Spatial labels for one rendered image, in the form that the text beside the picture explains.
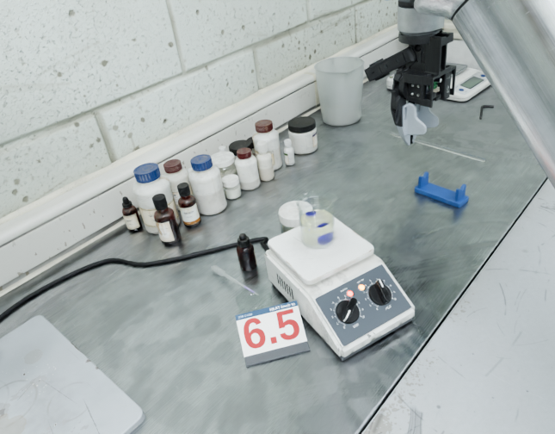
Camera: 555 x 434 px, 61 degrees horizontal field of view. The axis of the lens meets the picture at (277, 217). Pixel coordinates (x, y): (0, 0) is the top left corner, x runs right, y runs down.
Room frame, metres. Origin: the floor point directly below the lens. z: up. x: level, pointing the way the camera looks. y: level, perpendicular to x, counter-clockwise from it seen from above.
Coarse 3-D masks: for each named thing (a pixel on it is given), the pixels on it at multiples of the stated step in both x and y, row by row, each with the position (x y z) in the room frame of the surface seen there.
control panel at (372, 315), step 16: (368, 272) 0.50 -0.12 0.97; (384, 272) 0.50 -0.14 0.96; (336, 288) 0.48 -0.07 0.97; (352, 288) 0.48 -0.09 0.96; (368, 288) 0.48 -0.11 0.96; (320, 304) 0.46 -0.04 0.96; (336, 304) 0.46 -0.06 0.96; (368, 304) 0.46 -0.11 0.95; (400, 304) 0.46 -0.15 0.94; (336, 320) 0.44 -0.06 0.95; (368, 320) 0.44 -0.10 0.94; (384, 320) 0.44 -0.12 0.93; (352, 336) 0.42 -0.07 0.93
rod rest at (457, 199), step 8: (424, 176) 0.79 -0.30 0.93; (424, 184) 0.79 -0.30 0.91; (432, 184) 0.79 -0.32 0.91; (464, 184) 0.73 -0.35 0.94; (416, 192) 0.78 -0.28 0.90; (424, 192) 0.77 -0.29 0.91; (432, 192) 0.76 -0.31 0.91; (440, 192) 0.76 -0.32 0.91; (448, 192) 0.75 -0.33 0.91; (456, 192) 0.72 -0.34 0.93; (464, 192) 0.73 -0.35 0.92; (440, 200) 0.74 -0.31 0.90; (448, 200) 0.73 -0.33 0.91; (456, 200) 0.72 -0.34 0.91; (464, 200) 0.72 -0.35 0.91
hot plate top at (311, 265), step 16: (336, 224) 0.60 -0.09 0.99; (272, 240) 0.58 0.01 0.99; (288, 240) 0.57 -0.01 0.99; (336, 240) 0.55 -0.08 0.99; (352, 240) 0.55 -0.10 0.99; (288, 256) 0.53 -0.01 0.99; (304, 256) 0.53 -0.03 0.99; (320, 256) 0.52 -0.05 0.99; (336, 256) 0.52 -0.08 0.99; (352, 256) 0.51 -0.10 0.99; (368, 256) 0.52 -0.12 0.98; (304, 272) 0.49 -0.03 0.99; (320, 272) 0.49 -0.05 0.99; (336, 272) 0.49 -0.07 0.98
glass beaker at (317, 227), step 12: (300, 192) 0.58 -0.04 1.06; (312, 192) 0.59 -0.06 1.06; (324, 192) 0.58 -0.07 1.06; (300, 204) 0.58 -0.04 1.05; (312, 204) 0.59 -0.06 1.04; (324, 204) 0.58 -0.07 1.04; (300, 216) 0.55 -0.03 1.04; (312, 216) 0.54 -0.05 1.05; (324, 216) 0.54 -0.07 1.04; (300, 228) 0.56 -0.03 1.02; (312, 228) 0.54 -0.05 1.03; (324, 228) 0.54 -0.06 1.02; (312, 240) 0.54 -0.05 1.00; (324, 240) 0.54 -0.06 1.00
